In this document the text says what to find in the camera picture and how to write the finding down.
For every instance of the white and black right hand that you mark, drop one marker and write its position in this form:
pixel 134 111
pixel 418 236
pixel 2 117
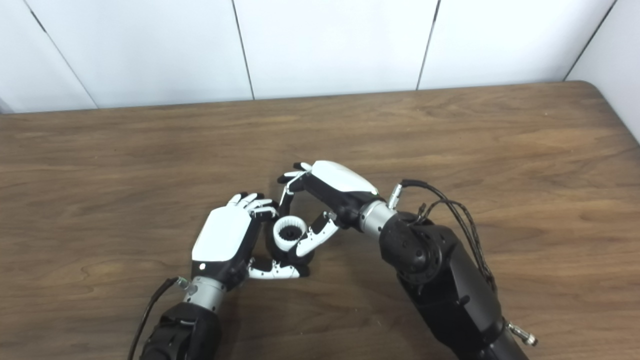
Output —
pixel 340 190

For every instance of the white and black left hand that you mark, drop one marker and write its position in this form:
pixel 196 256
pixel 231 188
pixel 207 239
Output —
pixel 222 240

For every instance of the round black plastic part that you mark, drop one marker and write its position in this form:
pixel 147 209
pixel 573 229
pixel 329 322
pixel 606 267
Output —
pixel 288 233

